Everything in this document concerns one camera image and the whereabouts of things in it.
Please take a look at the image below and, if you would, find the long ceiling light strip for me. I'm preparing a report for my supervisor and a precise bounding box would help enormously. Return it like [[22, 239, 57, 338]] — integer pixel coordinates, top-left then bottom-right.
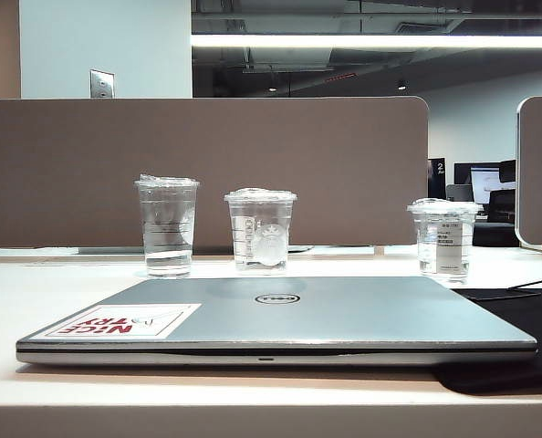
[[191, 34, 542, 48]]

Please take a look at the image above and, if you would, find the black sign with numeral two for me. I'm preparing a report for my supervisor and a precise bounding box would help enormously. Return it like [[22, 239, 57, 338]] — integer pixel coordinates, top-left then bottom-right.
[[428, 158, 447, 200]]

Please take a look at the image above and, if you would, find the lit computer monitor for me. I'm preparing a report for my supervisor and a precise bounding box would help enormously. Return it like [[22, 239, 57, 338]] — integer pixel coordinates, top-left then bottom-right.
[[469, 166, 505, 204]]

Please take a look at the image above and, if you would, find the black office chair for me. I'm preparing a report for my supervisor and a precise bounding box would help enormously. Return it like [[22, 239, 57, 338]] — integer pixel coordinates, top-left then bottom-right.
[[474, 190, 519, 247]]

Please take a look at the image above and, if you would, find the wide brown desk partition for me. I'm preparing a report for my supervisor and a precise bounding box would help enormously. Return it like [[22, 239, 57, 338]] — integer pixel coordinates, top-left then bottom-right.
[[0, 95, 431, 256]]

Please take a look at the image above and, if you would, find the clear cup with mermaid logo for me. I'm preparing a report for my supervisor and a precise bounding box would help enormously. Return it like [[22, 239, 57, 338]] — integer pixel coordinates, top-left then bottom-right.
[[223, 186, 298, 277]]

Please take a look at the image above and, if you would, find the short clear cup, white label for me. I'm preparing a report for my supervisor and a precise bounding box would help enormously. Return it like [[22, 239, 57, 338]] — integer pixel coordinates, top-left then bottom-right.
[[406, 197, 485, 287]]

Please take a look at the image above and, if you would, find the black mouse pad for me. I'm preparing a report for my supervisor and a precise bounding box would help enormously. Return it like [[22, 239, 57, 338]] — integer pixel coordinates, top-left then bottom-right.
[[430, 287, 542, 396]]

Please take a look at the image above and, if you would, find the metal wall switch plate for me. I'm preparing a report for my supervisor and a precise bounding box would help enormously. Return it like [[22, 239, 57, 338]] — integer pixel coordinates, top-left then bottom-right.
[[89, 68, 116, 99]]

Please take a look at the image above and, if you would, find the silver Dell laptop with sticker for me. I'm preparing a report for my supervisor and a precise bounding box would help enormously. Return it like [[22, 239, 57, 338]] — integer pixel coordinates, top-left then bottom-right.
[[15, 276, 539, 367]]

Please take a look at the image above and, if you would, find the tall clear plastic cup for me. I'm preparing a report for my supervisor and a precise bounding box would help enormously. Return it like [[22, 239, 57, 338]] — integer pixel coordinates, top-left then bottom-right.
[[132, 172, 201, 279]]

